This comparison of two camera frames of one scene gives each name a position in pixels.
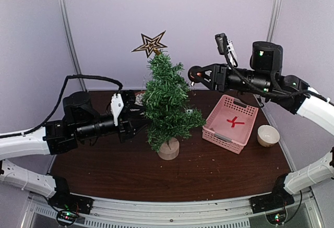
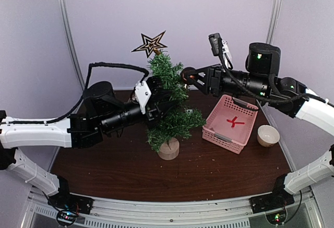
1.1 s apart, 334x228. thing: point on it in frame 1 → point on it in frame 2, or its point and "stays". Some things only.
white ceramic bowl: (267, 135) stays
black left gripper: (128, 128) → (155, 112)
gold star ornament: (150, 44) stays
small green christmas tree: (167, 114) stays
